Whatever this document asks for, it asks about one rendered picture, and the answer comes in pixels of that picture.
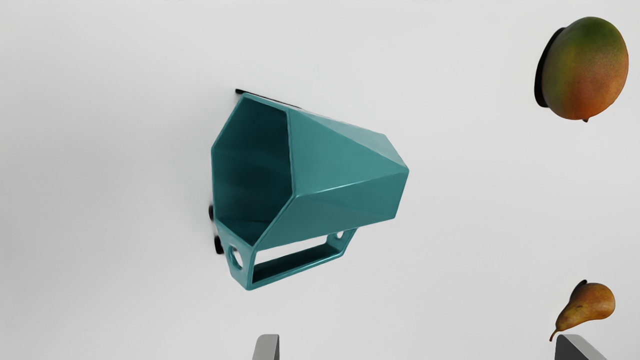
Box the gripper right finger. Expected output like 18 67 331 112
555 334 608 360

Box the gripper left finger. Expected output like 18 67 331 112
252 334 280 360

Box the teal faceted mug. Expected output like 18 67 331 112
210 92 410 292

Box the brown pear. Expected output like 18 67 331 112
549 282 616 343

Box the red green mango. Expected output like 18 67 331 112
542 16 630 123

